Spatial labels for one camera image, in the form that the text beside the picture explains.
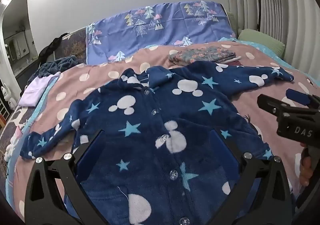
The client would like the person's right hand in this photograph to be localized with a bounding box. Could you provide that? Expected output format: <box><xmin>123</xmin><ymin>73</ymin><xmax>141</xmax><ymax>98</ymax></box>
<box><xmin>299</xmin><ymin>142</ymin><xmax>313</xmax><ymax>187</ymax></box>

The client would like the black garment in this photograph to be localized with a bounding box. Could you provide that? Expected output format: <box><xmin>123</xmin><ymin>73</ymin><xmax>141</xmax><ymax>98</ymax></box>
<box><xmin>37</xmin><ymin>32</ymin><xmax>69</xmax><ymax>61</ymax></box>

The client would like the pink polka dot blanket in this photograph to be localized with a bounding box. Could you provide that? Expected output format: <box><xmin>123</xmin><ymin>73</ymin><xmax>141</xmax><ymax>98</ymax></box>
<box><xmin>12</xmin><ymin>41</ymin><xmax>320</xmax><ymax>225</ymax></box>

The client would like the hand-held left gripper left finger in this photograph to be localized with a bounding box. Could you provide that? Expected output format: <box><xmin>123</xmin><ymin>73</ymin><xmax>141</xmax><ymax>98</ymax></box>
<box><xmin>24</xmin><ymin>129</ymin><xmax>108</xmax><ymax>225</ymax></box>

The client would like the dark printed bed sheet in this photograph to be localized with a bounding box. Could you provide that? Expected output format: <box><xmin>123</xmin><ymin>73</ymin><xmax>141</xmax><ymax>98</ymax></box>
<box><xmin>0</xmin><ymin>105</ymin><xmax>35</xmax><ymax>165</ymax></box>

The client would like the floral folded garment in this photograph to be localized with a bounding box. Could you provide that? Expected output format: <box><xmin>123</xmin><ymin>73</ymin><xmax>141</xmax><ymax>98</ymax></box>
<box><xmin>168</xmin><ymin>47</ymin><xmax>237</xmax><ymax>65</ymax></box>

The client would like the dark blue fleece blanket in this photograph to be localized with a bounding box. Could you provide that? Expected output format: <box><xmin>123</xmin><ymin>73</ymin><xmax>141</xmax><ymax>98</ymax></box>
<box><xmin>27</xmin><ymin>55</ymin><xmax>85</xmax><ymax>85</ymax></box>

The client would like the dark tree print headboard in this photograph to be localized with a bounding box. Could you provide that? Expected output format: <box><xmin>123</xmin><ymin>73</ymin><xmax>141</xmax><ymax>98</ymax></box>
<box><xmin>61</xmin><ymin>28</ymin><xmax>87</xmax><ymax>59</ymax></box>

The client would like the lavender folded cloth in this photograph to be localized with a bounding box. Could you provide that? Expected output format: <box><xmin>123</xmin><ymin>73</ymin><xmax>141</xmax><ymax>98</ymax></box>
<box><xmin>19</xmin><ymin>72</ymin><xmax>62</xmax><ymax>107</ymax></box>

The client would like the purple tree print sheet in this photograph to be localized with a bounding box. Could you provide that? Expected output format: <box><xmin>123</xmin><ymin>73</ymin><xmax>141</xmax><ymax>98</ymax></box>
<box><xmin>86</xmin><ymin>0</ymin><xmax>238</xmax><ymax>65</ymax></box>

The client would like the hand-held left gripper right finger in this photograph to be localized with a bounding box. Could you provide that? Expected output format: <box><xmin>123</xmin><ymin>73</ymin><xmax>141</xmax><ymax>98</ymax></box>
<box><xmin>214</xmin><ymin>128</ymin><xmax>293</xmax><ymax>225</ymax></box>

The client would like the green pillow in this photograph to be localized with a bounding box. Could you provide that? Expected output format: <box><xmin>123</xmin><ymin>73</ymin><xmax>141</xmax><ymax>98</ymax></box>
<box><xmin>237</xmin><ymin>28</ymin><xmax>285</xmax><ymax>58</ymax></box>

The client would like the white cat figurine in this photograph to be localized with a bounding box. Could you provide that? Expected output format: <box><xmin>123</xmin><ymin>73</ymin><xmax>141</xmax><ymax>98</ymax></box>
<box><xmin>0</xmin><ymin>83</ymin><xmax>17</xmax><ymax>109</ymax></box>

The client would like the navy star print fleece pajama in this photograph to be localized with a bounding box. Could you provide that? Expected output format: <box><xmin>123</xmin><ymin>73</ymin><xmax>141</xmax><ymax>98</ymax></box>
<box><xmin>20</xmin><ymin>61</ymin><xmax>295</xmax><ymax>225</ymax></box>

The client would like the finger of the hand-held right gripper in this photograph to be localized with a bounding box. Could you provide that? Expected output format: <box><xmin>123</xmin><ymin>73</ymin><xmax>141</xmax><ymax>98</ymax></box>
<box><xmin>257</xmin><ymin>93</ymin><xmax>298</xmax><ymax>118</ymax></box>
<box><xmin>286</xmin><ymin>88</ymin><xmax>320</xmax><ymax>109</ymax></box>

